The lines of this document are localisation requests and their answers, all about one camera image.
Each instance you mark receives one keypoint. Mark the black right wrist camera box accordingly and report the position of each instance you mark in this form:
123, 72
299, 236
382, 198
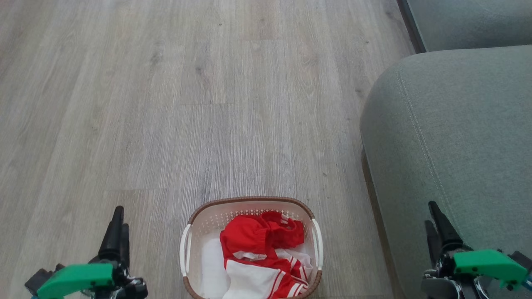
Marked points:
523, 259

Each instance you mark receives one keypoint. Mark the white laundry basket brown rim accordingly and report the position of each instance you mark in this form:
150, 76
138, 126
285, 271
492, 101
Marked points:
195, 249

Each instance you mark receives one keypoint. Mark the grey-green flat sofa seat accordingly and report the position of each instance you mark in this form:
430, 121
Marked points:
474, 23

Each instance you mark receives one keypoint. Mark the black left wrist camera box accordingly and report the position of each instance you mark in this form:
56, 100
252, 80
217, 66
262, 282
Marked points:
38, 279

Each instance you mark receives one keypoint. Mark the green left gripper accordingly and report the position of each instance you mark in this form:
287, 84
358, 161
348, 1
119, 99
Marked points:
75, 279

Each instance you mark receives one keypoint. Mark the red shorts white trim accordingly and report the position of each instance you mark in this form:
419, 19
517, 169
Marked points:
253, 232

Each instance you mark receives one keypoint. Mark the red jersey white stripes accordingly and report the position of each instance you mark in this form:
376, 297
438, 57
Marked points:
257, 276

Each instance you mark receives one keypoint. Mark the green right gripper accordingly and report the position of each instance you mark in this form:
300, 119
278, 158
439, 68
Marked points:
486, 263

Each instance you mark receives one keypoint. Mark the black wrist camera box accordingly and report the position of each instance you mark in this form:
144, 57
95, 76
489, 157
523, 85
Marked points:
38, 279
523, 259

